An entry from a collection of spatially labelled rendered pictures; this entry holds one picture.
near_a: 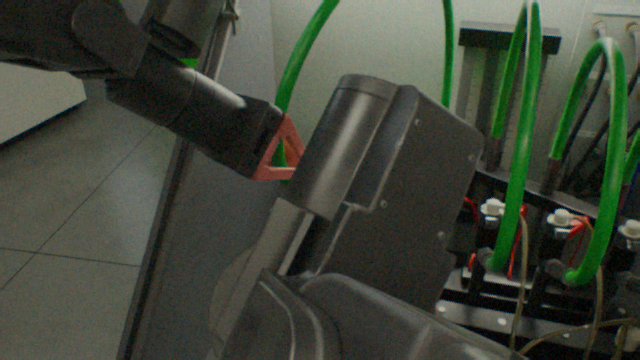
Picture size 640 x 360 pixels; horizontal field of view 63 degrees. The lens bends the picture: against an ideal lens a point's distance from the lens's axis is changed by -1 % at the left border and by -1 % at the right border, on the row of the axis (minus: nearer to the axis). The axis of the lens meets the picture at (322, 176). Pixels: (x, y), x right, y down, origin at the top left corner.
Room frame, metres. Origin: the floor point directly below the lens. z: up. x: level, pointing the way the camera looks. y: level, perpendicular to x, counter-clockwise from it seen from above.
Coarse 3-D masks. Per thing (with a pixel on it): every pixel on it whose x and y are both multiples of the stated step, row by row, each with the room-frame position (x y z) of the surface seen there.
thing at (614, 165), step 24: (600, 48) 0.53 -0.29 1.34; (624, 72) 0.45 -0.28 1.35; (576, 96) 0.60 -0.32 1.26; (624, 96) 0.43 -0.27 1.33; (624, 120) 0.41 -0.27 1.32; (624, 144) 0.39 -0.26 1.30; (552, 168) 0.61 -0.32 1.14; (552, 192) 0.61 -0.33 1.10; (600, 216) 0.36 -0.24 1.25; (600, 240) 0.35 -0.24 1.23; (552, 264) 0.45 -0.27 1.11
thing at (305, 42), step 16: (336, 0) 0.51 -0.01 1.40; (448, 0) 0.70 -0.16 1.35; (320, 16) 0.49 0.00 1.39; (448, 16) 0.71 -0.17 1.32; (304, 32) 0.48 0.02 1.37; (448, 32) 0.71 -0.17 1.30; (304, 48) 0.47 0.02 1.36; (448, 48) 0.72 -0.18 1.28; (288, 64) 0.46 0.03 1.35; (448, 64) 0.72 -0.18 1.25; (288, 80) 0.45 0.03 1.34; (448, 80) 0.73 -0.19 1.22; (288, 96) 0.45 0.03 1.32; (448, 96) 0.73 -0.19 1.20; (272, 160) 0.44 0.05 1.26
